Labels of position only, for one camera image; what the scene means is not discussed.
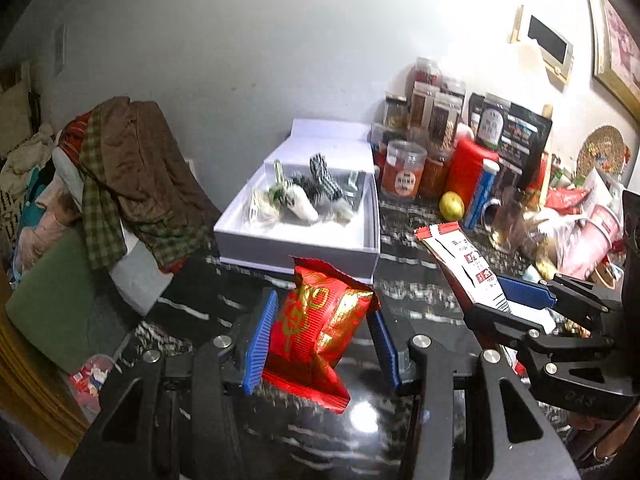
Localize wall switch plate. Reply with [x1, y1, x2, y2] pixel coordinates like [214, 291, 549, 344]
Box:
[53, 24, 66, 75]

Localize clear jar orange label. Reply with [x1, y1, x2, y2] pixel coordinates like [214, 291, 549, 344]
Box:
[381, 140, 427, 202]

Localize small framed chalkboard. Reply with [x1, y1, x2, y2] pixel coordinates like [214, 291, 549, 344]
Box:
[510, 4, 573, 86]

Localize red white sachet strip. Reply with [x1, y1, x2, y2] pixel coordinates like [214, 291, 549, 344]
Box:
[414, 222, 510, 313]

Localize bag of cream rope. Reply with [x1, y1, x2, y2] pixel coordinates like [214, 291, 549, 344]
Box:
[247, 188, 282, 226]

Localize green patterned packet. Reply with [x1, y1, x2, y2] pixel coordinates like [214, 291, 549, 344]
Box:
[268, 159, 295, 209]

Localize red canister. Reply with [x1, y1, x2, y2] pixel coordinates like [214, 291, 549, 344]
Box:
[444, 139, 499, 207]

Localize woven straw plate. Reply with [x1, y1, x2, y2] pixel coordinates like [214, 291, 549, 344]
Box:
[576, 125, 630, 178]

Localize tall jar grain contents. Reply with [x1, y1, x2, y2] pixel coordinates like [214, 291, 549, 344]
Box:
[427, 92, 462, 150]

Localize glass mug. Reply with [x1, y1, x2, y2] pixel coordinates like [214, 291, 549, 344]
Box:
[480, 186, 540, 255]

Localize red gold snack packet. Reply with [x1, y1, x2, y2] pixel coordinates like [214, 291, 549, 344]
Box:
[262, 257, 380, 414]

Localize trash bin with pink bag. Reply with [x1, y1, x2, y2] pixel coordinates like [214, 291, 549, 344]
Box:
[68, 354, 122, 415]

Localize gold framed picture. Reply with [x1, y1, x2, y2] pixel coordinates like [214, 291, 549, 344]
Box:
[588, 0, 639, 122]

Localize green plaid cloth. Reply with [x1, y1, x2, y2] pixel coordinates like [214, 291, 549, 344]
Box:
[79, 107, 127, 269]

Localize blue effervescent tablet tube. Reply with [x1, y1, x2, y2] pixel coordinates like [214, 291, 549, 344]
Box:
[462, 158, 500, 231]

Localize clear zip bag with snacks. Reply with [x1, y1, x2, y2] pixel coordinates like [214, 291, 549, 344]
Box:
[330, 170, 367, 212]

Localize black stand-up pouch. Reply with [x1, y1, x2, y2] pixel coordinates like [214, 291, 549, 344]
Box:
[469, 93, 552, 197]

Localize green sofa cushion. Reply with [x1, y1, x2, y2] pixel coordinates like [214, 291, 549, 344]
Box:
[6, 229, 140, 374]

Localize tall jar red contents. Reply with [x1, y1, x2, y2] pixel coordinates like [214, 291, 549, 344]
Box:
[413, 58, 442, 87]

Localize dark jar white label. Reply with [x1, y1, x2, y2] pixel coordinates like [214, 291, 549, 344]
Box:
[475, 93, 511, 151]

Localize yellow lemon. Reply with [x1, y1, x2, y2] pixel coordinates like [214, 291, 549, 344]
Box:
[438, 191, 465, 222]

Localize tall jar brown contents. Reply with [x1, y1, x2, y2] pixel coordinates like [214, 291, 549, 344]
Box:
[409, 81, 439, 130]

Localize pink plastic bag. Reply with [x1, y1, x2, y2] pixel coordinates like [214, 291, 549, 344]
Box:
[558, 204, 622, 280]

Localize black white checkered cloth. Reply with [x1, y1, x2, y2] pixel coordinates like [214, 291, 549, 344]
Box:
[288, 153, 356, 223]

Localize wooden folding boards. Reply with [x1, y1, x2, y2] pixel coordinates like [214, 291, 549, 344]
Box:
[0, 310, 89, 456]

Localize white open gift box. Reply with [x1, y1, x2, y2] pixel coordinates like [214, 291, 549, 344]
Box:
[214, 118, 381, 283]

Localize pile of clothes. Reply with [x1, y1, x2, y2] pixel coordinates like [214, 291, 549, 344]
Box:
[1, 124, 84, 286]

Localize small jar pink lid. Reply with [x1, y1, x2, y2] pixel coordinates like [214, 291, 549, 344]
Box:
[383, 93, 408, 130]

